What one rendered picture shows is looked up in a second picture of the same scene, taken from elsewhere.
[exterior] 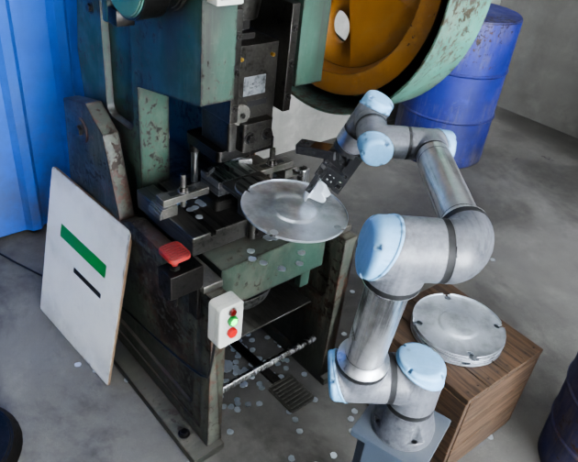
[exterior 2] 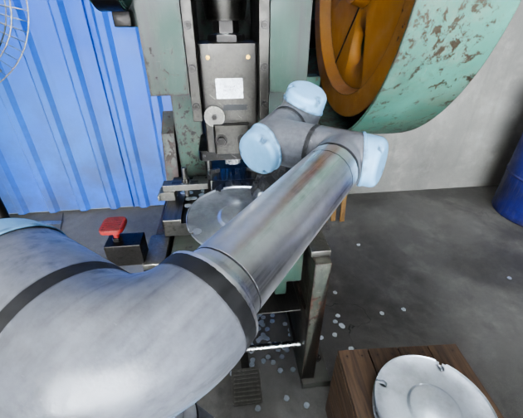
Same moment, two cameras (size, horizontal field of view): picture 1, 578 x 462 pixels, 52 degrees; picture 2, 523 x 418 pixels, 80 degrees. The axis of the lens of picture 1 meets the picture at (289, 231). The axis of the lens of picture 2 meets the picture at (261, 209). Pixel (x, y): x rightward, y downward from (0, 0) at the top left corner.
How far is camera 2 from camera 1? 103 cm
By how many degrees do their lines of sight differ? 32
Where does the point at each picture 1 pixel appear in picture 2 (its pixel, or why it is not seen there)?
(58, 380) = not seen: hidden behind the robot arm
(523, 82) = not seen: outside the picture
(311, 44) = (287, 46)
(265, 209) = (215, 209)
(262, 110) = (243, 117)
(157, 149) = (193, 149)
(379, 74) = (372, 87)
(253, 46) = (222, 45)
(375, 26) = (382, 32)
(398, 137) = (290, 134)
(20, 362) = not seen: hidden behind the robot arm
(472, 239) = (32, 355)
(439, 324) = (407, 397)
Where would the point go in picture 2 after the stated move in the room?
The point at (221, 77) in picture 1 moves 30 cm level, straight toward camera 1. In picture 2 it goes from (170, 68) to (42, 91)
